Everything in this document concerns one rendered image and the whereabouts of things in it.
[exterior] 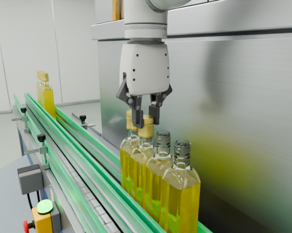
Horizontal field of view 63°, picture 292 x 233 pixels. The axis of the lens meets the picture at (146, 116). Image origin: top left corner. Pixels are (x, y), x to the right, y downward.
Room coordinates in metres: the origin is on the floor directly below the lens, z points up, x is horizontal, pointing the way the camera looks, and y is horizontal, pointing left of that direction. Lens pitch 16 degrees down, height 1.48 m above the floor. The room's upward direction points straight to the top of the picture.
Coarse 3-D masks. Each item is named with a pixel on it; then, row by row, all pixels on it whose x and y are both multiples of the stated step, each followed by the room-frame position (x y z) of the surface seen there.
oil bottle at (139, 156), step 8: (136, 152) 0.48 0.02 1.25; (144, 152) 0.47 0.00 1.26; (152, 152) 0.48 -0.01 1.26; (136, 160) 0.47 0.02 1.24; (144, 160) 0.46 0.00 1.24; (136, 168) 0.48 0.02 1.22; (144, 168) 0.46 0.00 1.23; (136, 176) 0.48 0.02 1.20; (144, 176) 0.46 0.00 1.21; (136, 184) 0.48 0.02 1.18; (144, 184) 0.46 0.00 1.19; (136, 192) 0.48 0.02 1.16; (144, 192) 0.46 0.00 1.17; (136, 200) 0.48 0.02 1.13; (144, 200) 0.46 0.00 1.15; (144, 208) 0.46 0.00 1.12
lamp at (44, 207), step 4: (44, 200) 0.63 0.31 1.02; (48, 200) 0.63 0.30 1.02; (40, 204) 0.61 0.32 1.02; (44, 204) 0.61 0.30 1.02; (48, 204) 0.61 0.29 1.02; (52, 204) 0.63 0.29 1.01; (40, 208) 0.60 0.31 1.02; (44, 208) 0.60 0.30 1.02; (48, 208) 0.61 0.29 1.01; (52, 208) 0.62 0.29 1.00; (40, 212) 0.60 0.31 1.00; (44, 212) 0.60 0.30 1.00; (48, 212) 0.60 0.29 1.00
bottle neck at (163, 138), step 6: (162, 132) 0.46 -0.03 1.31; (168, 132) 0.45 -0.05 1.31; (156, 138) 0.45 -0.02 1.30; (162, 138) 0.43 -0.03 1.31; (168, 138) 0.44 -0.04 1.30; (156, 144) 0.45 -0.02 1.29; (162, 144) 0.43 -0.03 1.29; (168, 144) 0.44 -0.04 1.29; (156, 150) 0.44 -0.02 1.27; (162, 150) 0.43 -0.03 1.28; (168, 150) 0.44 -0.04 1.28; (162, 156) 0.43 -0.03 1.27; (168, 156) 0.44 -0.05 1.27
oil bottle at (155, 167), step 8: (152, 160) 0.44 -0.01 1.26; (160, 160) 0.43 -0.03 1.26; (168, 160) 0.43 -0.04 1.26; (152, 168) 0.43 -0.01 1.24; (160, 168) 0.42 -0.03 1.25; (152, 176) 0.43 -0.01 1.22; (160, 176) 0.41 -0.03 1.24; (152, 184) 0.43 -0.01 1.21; (160, 184) 0.41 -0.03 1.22; (152, 192) 0.43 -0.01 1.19; (160, 192) 0.41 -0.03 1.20; (152, 200) 0.43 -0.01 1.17; (160, 200) 0.41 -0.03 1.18; (152, 208) 0.43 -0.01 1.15; (160, 208) 0.41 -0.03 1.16; (152, 216) 0.43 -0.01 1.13; (160, 216) 0.41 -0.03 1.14; (160, 224) 0.41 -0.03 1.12
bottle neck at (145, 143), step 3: (141, 138) 0.48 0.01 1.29; (144, 138) 0.48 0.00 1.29; (147, 138) 0.48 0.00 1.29; (150, 138) 0.48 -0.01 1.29; (141, 141) 0.48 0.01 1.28; (144, 141) 0.48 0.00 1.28; (147, 141) 0.48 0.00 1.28; (150, 141) 0.48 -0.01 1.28; (141, 144) 0.48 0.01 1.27; (144, 144) 0.48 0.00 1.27; (147, 144) 0.48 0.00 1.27; (150, 144) 0.48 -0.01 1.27; (144, 147) 0.48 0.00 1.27; (147, 147) 0.48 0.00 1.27
